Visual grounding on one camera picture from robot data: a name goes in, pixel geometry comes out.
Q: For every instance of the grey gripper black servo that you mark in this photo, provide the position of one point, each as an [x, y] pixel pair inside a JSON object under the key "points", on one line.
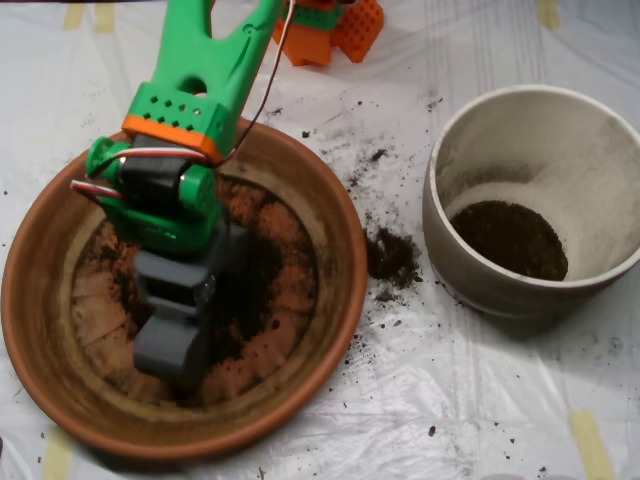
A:
{"points": [[167, 300]]}

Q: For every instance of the dark soil heap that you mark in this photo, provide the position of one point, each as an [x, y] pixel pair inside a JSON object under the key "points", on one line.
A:
{"points": [[235, 310]]}

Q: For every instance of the orange green robot base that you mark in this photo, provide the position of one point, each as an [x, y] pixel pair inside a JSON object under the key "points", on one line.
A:
{"points": [[310, 47]]}

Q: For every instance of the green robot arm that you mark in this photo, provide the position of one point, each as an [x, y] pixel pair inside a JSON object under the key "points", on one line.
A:
{"points": [[200, 50]]}

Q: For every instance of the terracotta clay bowl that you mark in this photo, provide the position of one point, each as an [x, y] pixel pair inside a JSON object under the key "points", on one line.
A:
{"points": [[40, 350]]}

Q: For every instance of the spilled soil pile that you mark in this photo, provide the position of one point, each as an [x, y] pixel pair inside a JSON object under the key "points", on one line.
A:
{"points": [[392, 257]]}

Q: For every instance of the white ceramic pot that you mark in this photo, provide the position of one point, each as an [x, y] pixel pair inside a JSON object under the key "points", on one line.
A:
{"points": [[500, 295]]}

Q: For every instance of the beige masking tape strip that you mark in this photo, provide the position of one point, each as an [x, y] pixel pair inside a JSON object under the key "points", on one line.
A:
{"points": [[548, 14], [57, 457], [592, 445], [73, 17], [105, 19]]}

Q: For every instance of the clear plastic cover sheet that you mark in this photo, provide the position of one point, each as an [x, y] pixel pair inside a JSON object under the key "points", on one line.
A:
{"points": [[450, 375]]}

